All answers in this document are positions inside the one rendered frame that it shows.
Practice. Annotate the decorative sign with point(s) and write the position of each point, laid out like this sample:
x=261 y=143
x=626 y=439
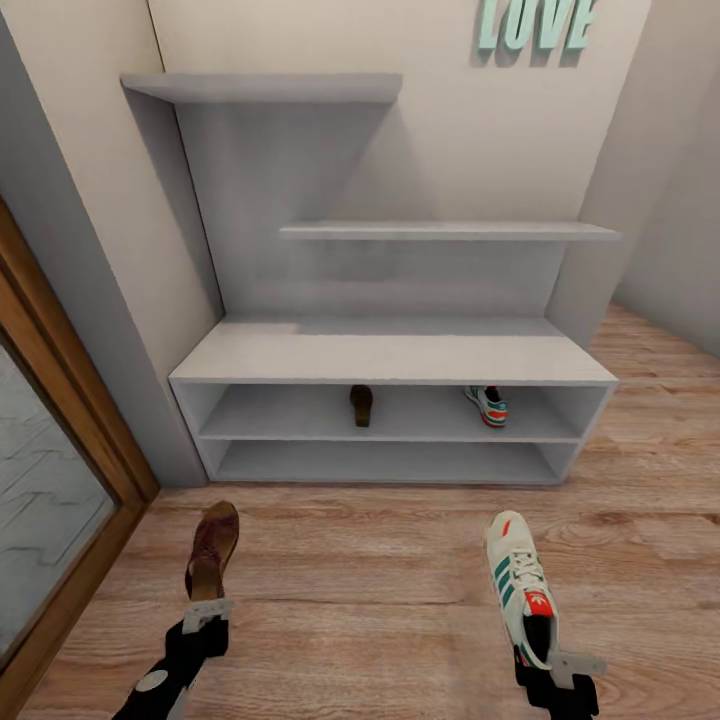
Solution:
x=519 y=20

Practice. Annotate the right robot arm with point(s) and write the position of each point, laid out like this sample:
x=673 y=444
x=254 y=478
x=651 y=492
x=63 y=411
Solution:
x=567 y=689

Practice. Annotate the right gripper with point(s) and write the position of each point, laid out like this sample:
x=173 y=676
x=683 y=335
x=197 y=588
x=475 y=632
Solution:
x=542 y=692

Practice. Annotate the gym shoe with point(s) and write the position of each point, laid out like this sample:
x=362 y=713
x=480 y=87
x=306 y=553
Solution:
x=530 y=616
x=493 y=407

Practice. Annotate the door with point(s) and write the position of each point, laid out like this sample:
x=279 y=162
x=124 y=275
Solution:
x=74 y=485

